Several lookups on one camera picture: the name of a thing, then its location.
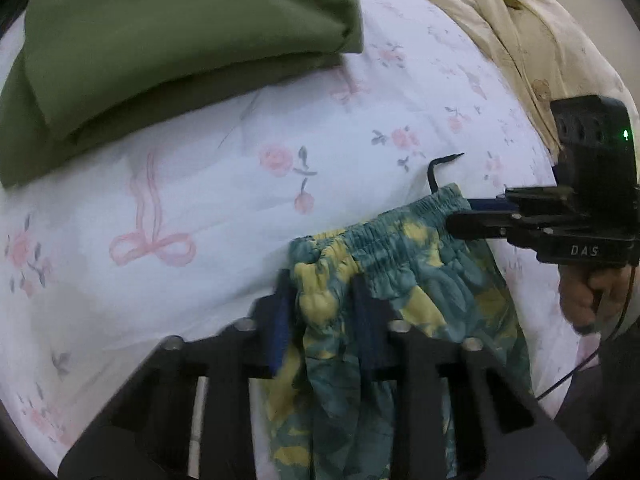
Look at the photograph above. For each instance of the person's right hand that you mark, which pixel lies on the person's right hand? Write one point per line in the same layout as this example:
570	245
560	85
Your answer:
580	300

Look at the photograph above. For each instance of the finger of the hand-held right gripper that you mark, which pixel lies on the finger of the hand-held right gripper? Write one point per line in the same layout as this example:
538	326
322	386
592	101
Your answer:
480	225
487	204

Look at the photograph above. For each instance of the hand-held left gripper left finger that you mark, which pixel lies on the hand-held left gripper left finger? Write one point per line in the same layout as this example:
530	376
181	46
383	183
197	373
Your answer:
278	332

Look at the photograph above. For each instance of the folded green blanket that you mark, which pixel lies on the folded green blanket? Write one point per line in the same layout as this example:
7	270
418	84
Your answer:
150	55

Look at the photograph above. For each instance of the cream quilt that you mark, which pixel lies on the cream quilt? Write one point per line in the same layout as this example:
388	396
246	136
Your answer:
520	25

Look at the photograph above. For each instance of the person's dark clothing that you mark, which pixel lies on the person's dark clothing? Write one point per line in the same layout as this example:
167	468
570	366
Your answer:
605	400

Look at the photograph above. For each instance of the green yellow patterned pants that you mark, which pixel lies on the green yellow patterned pants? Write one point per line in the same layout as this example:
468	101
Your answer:
425	285

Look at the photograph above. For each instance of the white floral bed sheet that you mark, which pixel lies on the white floral bed sheet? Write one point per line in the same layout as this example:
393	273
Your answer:
210	200

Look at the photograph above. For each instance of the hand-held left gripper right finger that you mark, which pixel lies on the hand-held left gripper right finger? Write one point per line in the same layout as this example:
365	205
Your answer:
368	335

